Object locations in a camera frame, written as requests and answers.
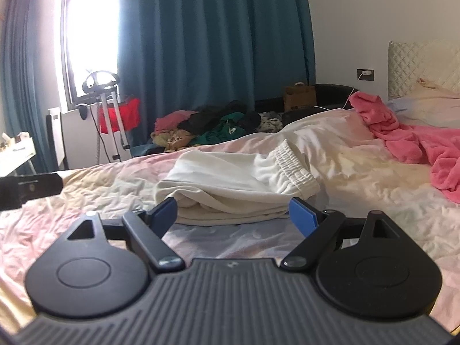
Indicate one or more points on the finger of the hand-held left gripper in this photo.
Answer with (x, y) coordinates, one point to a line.
(28, 187)

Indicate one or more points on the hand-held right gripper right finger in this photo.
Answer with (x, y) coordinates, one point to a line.
(303, 217)

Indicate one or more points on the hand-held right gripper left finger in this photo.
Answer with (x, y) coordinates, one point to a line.
(165, 212)

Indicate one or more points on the white pants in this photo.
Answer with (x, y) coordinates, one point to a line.
(222, 179)

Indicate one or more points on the pile of mixed clothes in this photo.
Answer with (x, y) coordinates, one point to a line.
(215, 129)

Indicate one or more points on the white desk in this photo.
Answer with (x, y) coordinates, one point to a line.
(18, 156)

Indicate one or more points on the clutter of small desk bottles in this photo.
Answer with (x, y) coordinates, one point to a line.
(23, 136)

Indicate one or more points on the white radiator heater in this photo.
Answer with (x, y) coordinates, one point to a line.
(55, 136)

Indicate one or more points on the red cloth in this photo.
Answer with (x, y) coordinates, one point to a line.
(125, 115)

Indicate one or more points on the narrow teal curtain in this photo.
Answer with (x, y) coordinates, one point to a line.
(21, 79)

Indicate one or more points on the white exercise machine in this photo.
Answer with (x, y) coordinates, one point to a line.
(86, 84)

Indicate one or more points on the cardboard box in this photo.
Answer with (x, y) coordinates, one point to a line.
(300, 99)

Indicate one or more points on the pink fleece blanket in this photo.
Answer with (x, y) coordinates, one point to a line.
(431, 143)

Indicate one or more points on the cream pillow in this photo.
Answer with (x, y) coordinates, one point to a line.
(431, 107)

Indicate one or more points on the wide teal curtain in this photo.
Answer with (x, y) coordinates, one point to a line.
(197, 43)

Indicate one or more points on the window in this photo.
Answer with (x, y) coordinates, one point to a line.
(93, 25)

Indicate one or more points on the quilted cream headboard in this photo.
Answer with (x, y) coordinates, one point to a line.
(420, 61)

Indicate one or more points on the wall socket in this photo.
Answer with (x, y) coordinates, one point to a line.
(365, 74)

